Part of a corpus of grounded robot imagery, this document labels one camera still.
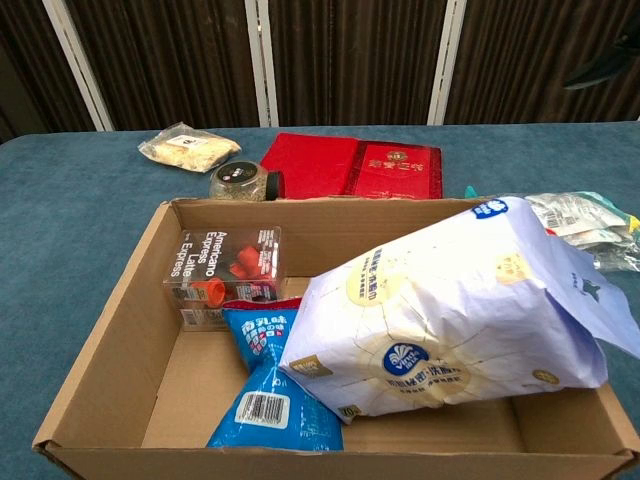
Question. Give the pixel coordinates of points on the open brown cardboard box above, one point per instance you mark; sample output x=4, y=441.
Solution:
x=125, y=350

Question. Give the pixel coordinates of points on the blue snack bag red edges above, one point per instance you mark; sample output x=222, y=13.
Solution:
x=270, y=400

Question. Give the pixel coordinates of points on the yellow snack packet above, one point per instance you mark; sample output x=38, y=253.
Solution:
x=190, y=147

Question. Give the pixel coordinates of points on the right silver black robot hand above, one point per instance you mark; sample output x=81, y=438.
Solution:
x=620, y=60

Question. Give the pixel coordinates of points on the small red-label clear packet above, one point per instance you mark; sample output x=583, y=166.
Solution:
x=215, y=260

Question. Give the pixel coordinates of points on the open red certificate folder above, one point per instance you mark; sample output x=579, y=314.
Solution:
x=310, y=165

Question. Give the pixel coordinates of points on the blue felt table cover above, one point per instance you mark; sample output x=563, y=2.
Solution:
x=75, y=200

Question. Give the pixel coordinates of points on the white tissue pack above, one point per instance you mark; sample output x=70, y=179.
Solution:
x=440, y=310

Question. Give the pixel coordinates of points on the dark brown pleated curtain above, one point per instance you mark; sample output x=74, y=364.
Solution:
x=350, y=60
x=30, y=60
x=175, y=60
x=525, y=60

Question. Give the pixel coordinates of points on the white partition frame post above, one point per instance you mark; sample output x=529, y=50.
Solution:
x=447, y=60
x=75, y=55
x=262, y=60

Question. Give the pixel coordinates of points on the teal snack bag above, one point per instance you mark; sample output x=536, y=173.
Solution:
x=575, y=215

